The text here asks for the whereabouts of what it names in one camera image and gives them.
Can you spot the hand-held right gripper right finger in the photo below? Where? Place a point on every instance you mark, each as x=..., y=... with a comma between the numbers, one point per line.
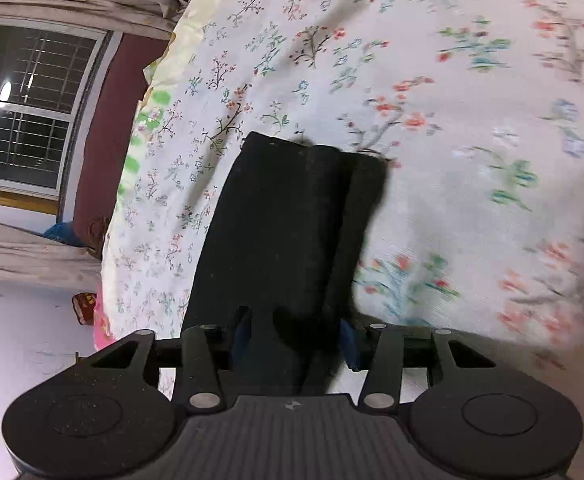
x=350, y=346

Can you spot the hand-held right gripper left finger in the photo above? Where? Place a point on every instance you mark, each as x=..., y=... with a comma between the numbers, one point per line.
x=242, y=337

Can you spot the black pants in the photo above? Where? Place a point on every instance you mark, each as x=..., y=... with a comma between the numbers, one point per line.
x=282, y=240

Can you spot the pink printed blanket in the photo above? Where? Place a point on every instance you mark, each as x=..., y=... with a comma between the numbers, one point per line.
x=103, y=327

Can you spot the red box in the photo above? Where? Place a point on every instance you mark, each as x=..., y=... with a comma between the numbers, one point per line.
x=84, y=308

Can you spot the blue cloth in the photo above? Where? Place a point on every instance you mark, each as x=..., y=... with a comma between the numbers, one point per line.
x=64, y=234

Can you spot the yellow green checked sheet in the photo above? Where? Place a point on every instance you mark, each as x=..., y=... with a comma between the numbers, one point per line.
x=144, y=130

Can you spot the white floral bed sheet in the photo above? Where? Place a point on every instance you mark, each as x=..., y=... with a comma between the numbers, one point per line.
x=447, y=135

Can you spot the window with metal grille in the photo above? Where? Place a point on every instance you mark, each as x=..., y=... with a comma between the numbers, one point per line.
x=27, y=110

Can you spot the brown wooden bed frame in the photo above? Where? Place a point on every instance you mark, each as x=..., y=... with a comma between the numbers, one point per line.
x=98, y=235

